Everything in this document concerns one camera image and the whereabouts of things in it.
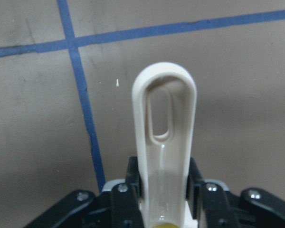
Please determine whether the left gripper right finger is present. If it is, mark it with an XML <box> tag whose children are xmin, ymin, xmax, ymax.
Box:
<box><xmin>186</xmin><ymin>159</ymin><xmax>285</xmax><ymax>228</ymax></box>

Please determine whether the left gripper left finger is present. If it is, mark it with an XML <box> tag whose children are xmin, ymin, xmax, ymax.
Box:
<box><xmin>26</xmin><ymin>157</ymin><xmax>143</xmax><ymax>228</ymax></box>

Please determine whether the beige plastic dustpan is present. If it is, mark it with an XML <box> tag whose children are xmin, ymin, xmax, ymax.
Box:
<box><xmin>132</xmin><ymin>62</ymin><xmax>197</xmax><ymax>228</ymax></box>

